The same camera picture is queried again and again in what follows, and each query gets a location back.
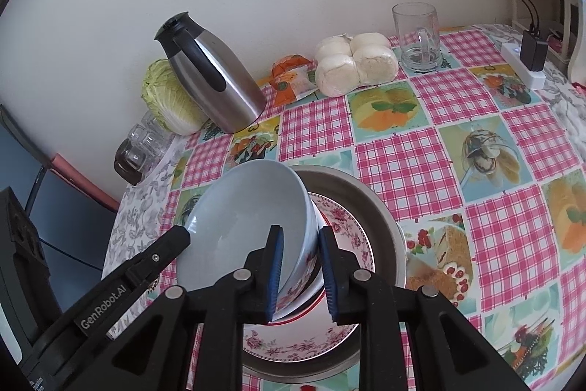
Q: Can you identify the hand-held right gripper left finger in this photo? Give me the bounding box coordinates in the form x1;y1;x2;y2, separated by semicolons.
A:
59;225;285;391

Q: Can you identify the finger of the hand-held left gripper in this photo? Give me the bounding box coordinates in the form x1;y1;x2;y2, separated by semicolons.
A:
123;225;192;287

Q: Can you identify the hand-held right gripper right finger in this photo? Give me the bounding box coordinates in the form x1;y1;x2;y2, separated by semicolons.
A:
318;226;525;391

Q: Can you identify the red rimmed strawberry bowl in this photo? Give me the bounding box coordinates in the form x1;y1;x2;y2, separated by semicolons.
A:
270;276;327;324

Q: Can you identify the floral round plate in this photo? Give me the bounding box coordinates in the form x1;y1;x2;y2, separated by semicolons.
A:
242;192;376;362

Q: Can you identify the light blue bowl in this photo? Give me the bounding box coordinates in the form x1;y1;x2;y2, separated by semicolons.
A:
176;159;321;321

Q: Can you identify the round stainless steel pan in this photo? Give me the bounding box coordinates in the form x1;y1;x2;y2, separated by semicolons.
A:
240;164;408;383

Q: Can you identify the clear glass cup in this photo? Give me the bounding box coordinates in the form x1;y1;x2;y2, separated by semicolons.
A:
114;139;148;185
142;113;173;154
127;123;149;147

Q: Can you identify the dark blue chair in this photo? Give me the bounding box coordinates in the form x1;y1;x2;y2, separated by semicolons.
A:
0;104;120;318

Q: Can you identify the pink red bar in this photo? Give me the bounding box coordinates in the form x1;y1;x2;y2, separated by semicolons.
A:
51;153;120;213

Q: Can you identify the napa cabbage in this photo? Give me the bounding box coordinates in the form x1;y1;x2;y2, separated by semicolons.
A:
141;58;209;133

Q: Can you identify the stainless steel thermos jug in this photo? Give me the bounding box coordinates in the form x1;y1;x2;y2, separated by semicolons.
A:
154;11;267;134

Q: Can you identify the orange snack packet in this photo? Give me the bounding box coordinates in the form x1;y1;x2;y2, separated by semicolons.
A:
273;68;319;104
271;54;313;78

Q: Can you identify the bag of steamed buns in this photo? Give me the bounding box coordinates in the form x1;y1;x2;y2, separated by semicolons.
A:
314;32;400;97

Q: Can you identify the clear glass mug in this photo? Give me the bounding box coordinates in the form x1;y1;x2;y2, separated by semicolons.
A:
391;3;443;72

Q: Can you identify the white power strip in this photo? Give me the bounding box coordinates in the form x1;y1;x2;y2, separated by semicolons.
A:
500;42;546;90

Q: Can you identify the black charger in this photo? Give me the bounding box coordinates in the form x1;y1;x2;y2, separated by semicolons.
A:
521;23;549;72

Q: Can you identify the thin black cable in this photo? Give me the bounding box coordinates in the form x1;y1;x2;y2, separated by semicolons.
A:
39;237;104;273

